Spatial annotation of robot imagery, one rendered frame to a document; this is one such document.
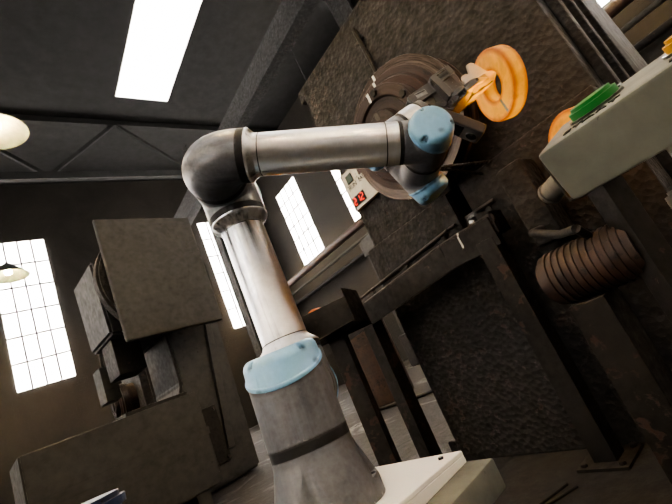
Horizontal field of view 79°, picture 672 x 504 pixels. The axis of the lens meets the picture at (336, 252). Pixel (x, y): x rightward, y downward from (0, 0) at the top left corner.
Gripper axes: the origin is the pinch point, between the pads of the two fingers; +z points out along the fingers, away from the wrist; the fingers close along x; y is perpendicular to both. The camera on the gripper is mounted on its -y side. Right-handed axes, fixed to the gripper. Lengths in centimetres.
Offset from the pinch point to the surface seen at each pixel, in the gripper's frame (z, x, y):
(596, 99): -37, -48, -24
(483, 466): -59, -17, -49
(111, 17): -2, 509, 691
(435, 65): 13.0, 27.0, 23.7
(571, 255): -10.8, 9.1, -40.6
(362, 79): 14, 64, 55
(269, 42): 154, 426, 405
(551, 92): 28.5, 21.2, -6.1
